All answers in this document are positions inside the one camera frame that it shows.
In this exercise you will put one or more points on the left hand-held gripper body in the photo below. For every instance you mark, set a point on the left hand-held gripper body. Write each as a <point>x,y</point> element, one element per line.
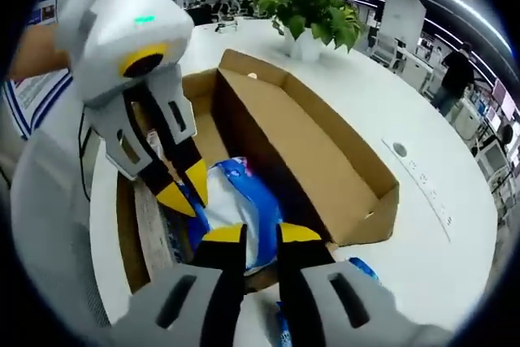
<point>122,18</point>

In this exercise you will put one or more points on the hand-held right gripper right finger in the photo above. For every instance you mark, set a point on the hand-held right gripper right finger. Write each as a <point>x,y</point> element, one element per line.
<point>325,306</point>

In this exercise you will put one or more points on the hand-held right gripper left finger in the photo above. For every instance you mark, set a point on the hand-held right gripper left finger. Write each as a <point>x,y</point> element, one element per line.
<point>183,302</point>

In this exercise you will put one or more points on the blue wet wipes pack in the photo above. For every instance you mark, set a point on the blue wet wipes pack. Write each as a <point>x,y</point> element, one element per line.
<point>363,269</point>

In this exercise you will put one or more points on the blue white tissue pack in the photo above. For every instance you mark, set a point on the blue white tissue pack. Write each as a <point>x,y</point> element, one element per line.
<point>243,200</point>

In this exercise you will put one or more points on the brown cardboard shoe box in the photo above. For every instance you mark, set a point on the brown cardboard shoe box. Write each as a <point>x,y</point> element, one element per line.
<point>325,152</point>

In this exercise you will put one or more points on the blue white printed banner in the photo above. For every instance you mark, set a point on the blue white printed banner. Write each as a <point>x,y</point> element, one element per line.
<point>40,91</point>

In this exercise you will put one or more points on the small black white device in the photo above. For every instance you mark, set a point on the small black white device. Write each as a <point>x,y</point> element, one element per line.
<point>225,26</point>

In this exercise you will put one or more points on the white table socket strip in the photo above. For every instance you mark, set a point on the white table socket strip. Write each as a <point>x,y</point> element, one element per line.
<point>422,180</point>

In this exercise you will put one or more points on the potted green plant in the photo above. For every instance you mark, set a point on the potted green plant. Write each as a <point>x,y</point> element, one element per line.
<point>317,9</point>

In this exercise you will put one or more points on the white office chair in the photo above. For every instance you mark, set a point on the white office chair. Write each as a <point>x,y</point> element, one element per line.
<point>384,49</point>

